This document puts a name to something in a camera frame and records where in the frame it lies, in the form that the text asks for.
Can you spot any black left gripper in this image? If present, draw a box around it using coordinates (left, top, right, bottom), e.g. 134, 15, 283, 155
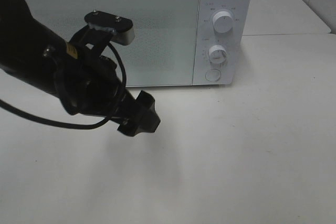
54, 48, 161, 137

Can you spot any white microwave door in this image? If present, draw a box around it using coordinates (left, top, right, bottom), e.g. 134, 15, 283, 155
26, 0, 199, 87

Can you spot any white microwave knob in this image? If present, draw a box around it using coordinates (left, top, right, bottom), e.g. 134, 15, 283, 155
208, 45, 227, 64
212, 10, 234, 34

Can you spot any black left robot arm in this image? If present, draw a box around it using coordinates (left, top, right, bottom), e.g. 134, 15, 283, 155
1, 0, 161, 137

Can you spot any round white door button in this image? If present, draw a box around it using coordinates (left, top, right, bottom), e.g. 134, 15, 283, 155
205, 69, 221, 82

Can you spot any black left wrist camera module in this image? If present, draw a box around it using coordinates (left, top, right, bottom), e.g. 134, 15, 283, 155
70, 10, 135, 57

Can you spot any black left camera cable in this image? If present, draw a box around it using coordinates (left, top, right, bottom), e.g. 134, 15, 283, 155
0, 41, 127, 130

